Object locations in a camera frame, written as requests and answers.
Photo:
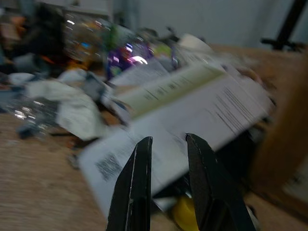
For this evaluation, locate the yellow round object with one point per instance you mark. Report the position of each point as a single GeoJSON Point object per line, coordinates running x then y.
{"type": "Point", "coordinates": [184, 214]}

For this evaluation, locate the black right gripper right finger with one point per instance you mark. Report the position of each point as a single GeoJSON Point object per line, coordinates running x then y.
{"type": "Point", "coordinates": [211, 183]}

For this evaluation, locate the black bag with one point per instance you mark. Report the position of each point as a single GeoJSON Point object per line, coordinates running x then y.
{"type": "Point", "coordinates": [41, 36]}

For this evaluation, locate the purple shiny wrapper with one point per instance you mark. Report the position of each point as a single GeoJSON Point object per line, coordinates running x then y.
{"type": "Point", "coordinates": [125, 60]}

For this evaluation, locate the crumpled clear plastic wrap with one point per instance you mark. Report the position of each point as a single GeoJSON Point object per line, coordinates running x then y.
{"type": "Point", "coordinates": [31, 113]}

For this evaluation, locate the brown cardboard box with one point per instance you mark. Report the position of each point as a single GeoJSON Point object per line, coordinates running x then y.
{"type": "Point", "coordinates": [284, 134]}

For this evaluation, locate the crumpled white paper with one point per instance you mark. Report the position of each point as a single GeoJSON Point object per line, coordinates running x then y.
{"type": "Point", "coordinates": [72, 106]}

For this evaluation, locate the white printed paper sheet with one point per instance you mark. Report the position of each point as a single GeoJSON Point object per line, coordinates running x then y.
{"type": "Point", "coordinates": [192, 125]}

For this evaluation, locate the green and white booklet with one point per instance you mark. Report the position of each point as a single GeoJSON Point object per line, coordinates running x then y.
{"type": "Point", "coordinates": [168, 89]}

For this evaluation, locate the clear plastic bottle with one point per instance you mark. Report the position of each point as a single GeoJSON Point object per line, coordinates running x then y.
{"type": "Point", "coordinates": [81, 41]}

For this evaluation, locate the black tripod stand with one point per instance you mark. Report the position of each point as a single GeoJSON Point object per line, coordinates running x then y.
{"type": "Point", "coordinates": [286, 26]}

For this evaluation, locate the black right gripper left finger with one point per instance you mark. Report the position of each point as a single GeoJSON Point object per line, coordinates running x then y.
{"type": "Point", "coordinates": [134, 187]}

